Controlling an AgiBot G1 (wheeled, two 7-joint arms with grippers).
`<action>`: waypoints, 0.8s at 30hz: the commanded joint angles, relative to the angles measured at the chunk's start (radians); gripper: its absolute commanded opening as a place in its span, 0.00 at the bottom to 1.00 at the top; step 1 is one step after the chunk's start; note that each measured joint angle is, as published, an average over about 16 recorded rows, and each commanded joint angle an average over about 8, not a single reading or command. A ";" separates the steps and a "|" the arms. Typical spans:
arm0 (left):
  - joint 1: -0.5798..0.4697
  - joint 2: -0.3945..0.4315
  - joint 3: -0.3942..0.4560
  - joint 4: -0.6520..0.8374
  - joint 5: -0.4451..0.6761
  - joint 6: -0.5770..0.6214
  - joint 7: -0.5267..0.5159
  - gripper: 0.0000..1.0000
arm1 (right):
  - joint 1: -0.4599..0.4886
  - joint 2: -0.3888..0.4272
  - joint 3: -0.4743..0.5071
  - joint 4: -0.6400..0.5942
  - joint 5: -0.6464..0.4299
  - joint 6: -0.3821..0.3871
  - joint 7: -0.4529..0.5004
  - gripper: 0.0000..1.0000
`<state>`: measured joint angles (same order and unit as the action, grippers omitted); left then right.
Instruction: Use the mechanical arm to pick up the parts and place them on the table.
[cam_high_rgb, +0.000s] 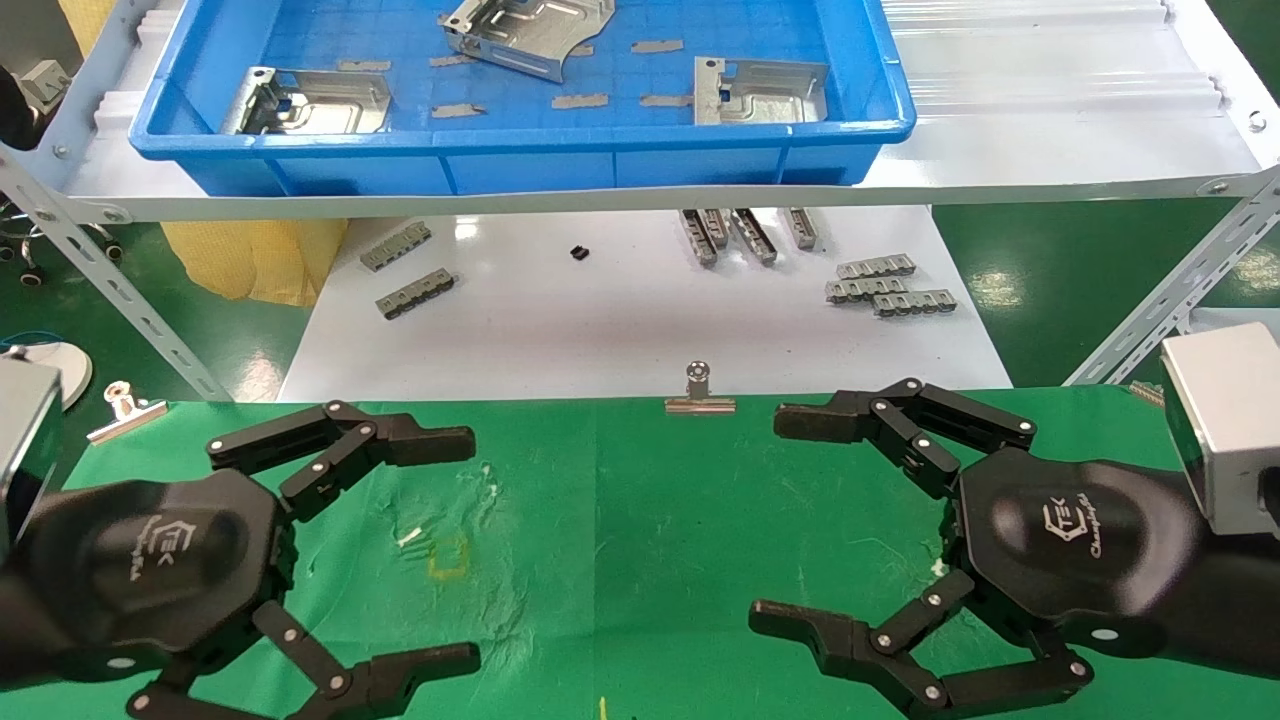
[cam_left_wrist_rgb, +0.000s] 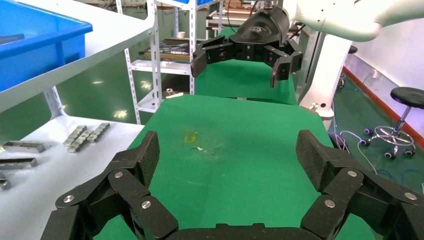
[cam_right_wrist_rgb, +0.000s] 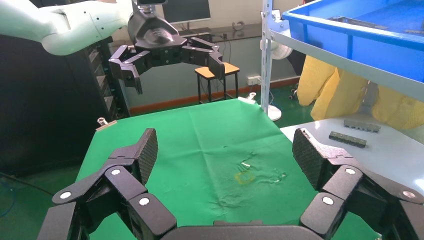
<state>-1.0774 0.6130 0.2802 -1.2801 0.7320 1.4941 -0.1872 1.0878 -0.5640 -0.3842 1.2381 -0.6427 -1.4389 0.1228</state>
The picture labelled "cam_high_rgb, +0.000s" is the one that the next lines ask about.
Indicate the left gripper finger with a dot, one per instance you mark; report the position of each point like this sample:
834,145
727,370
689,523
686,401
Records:
420,442
420,670

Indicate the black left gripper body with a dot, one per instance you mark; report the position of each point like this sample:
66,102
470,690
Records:
150,570

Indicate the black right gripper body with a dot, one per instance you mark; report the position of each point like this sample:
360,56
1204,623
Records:
1070,550

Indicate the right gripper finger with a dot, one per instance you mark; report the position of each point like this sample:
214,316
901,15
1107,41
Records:
830,418
830,640

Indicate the stamped metal bracket plate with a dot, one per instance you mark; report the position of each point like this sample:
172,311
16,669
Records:
530,40
350,100
780,105

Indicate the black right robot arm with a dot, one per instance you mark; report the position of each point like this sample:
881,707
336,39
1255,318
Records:
1240,600

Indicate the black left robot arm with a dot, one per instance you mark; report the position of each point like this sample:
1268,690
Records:
8,620

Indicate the silver binder clip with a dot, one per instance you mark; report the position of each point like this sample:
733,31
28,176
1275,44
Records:
125,418
700,403

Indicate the grey metal terminal strip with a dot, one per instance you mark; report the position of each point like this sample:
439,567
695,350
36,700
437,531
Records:
716,228
754,236
803,228
915,304
876,267
1148,392
860,290
698,240
416,295
396,247

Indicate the green cloth mat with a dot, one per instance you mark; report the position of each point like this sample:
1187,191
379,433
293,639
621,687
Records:
640,550

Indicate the white round disc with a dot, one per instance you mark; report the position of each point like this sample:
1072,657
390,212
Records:
50,375

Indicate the yellow bag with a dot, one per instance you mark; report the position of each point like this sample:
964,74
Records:
250,260
85,25

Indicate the slotted angle rack brace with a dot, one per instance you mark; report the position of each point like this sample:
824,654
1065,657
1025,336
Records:
1170,290
120,297

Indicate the blue plastic bin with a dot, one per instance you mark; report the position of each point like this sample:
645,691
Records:
520,170

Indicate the chrome chair base with casters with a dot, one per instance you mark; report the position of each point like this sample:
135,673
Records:
30,277

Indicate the white corrugated shelf board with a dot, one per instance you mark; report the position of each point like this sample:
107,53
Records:
1050,100

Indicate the black rounded object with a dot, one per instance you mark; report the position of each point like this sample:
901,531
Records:
12,110

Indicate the small grey box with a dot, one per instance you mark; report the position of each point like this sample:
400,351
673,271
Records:
45,80

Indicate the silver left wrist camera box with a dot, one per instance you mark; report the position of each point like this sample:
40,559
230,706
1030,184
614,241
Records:
25,440

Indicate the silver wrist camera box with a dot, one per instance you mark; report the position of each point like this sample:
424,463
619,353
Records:
25,440
1230,420

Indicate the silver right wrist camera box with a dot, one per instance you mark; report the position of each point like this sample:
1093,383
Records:
1230,420

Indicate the grey long shelf rail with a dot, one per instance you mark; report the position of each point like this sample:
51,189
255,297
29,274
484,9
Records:
600,200

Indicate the grey short shelf rail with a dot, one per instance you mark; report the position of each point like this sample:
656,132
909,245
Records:
1243,105
88,80

